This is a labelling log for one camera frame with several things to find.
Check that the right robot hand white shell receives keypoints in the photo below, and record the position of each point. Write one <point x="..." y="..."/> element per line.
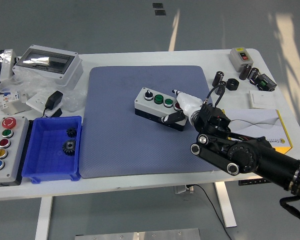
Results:
<point x="190" y="103"/>

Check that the grey four-button control box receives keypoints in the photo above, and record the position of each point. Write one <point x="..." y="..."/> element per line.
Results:
<point x="146" y="106"/>

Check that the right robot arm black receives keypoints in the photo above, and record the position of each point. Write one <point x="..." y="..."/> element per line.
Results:
<point x="242" y="156"/>

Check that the grey five-button control box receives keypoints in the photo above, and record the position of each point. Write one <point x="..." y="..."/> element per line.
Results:
<point x="13" y="150"/>

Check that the black cylindrical capacitor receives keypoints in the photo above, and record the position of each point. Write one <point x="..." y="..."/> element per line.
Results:
<point x="218" y="78"/>
<point x="219" y="90"/>
<point x="245" y="72"/>
<point x="253" y="73"/>

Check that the black hex nut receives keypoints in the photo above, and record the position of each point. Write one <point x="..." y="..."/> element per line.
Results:
<point x="232" y="85"/>

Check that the black module with green terminal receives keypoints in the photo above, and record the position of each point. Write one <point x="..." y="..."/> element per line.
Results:
<point x="265" y="83"/>

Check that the white and yellow cardboard box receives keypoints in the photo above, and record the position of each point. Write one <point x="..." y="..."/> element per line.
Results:
<point x="265" y="130"/>

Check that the blue-grey table mat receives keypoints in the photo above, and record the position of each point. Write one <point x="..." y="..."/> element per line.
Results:
<point x="107" y="82"/>

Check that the black floor cover plate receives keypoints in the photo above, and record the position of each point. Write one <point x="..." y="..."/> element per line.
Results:
<point x="157" y="5"/>
<point x="160" y="12"/>

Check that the black table control panel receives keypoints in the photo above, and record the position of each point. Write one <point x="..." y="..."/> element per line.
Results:
<point x="247" y="182"/>

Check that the white table leg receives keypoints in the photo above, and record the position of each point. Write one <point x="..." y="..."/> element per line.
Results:
<point x="226" y="205"/>
<point x="43" y="217"/>

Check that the small black bevel gear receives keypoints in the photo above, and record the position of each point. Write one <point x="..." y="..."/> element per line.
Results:
<point x="71" y="132"/>

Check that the large black bevel gear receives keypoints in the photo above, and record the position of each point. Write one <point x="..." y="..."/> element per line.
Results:
<point x="69" y="148"/>

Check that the black power adapter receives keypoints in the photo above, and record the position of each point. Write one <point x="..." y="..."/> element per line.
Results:
<point x="53" y="98"/>

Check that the silver metal plate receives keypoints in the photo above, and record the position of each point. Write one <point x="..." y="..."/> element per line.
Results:
<point x="140" y="235"/>

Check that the blue plastic bin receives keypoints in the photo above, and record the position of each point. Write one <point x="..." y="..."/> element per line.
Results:
<point x="47" y="160"/>

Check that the clear plastic bag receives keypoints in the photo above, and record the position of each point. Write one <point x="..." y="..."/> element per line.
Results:
<point x="27" y="85"/>

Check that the white circuit breaker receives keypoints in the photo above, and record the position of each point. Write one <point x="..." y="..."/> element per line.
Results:
<point x="10" y="98"/>

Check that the grey and black electrical box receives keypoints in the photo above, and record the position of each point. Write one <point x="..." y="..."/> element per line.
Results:
<point x="6" y="65"/>

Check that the grey two-button switch box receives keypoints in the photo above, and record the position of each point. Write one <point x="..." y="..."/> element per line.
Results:
<point x="236" y="61"/>

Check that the white wall switch plate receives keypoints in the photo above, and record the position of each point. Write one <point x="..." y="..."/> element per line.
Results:
<point x="262" y="100"/>

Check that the grey bracket under table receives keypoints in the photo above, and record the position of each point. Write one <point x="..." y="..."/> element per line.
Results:
<point x="181" y="190"/>

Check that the grey enclosure with clear lid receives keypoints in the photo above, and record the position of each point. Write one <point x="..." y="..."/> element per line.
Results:
<point x="65" y="72"/>

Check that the white wall socket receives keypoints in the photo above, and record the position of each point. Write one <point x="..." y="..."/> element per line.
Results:
<point x="36" y="101"/>

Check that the silver metal bracket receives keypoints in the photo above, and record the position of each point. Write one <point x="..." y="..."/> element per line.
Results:
<point x="17" y="108"/>

